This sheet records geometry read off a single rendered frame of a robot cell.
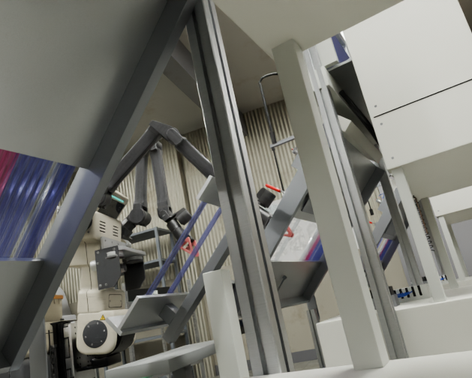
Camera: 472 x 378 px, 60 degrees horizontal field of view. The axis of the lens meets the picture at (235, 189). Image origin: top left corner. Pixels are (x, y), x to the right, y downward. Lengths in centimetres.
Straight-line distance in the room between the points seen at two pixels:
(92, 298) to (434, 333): 123
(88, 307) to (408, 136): 133
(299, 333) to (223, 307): 413
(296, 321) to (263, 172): 195
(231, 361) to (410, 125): 82
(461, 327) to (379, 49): 82
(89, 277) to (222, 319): 83
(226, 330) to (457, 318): 60
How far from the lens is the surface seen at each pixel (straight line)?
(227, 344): 117
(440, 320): 124
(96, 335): 178
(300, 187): 134
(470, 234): 520
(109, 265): 174
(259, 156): 562
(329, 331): 130
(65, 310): 653
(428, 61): 135
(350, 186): 124
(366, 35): 143
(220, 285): 117
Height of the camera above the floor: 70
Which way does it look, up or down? 16 degrees up
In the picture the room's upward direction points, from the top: 12 degrees counter-clockwise
